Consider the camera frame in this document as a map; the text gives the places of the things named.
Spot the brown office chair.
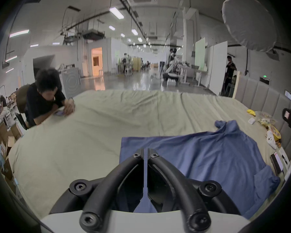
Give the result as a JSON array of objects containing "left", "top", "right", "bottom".
[{"left": 15, "top": 84, "right": 37, "bottom": 130}]

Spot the white robot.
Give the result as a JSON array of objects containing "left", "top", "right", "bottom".
[{"left": 163, "top": 48, "right": 185, "bottom": 82}]

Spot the grey padded headboard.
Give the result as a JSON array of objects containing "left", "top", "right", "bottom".
[{"left": 234, "top": 74, "right": 291, "bottom": 160}]

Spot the grey washing machine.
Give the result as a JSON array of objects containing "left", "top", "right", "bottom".
[{"left": 59, "top": 67, "right": 82, "bottom": 94}]

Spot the white card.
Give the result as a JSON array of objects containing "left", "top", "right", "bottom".
[{"left": 274, "top": 146, "right": 289, "bottom": 172}]

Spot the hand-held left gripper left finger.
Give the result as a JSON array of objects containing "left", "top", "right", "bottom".
[{"left": 50, "top": 148, "right": 145, "bottom": 231}]

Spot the white studio softbox lamp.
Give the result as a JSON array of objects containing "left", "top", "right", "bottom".
[{"left": 221, "top": 0, "right": 278, "bottom": 53}]

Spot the clear bag of yellow snacks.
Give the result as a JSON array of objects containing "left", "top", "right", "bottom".
[{"left": 257, "top": 112, "right": 277, "bottom": 126}]

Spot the yellow snack bag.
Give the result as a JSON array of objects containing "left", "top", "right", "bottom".
[{"left": 268, "top": 125, "right": 281, "bottom": 141}]

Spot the white plush toy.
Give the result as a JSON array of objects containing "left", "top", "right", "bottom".
[{"left": 265, "top": 130, "right": 278, "bottom": 150}]

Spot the dark blue shirt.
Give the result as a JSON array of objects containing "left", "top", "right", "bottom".
[{"left": 119, "top": 120, "right": 281, "bottom": 219}]

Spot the pile of cartons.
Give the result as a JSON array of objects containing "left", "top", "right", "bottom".
[{"left": 0, "top": 122, "right": 23, "bottom": 194}]

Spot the group of people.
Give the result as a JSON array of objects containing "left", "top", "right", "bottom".
[{"left": 121, "top": 53, "right": 133, "bottom": 77}]

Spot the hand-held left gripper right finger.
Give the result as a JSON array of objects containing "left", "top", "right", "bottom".
[{"left": 148, "top": 148, "right": 240, "bottom": 231}]

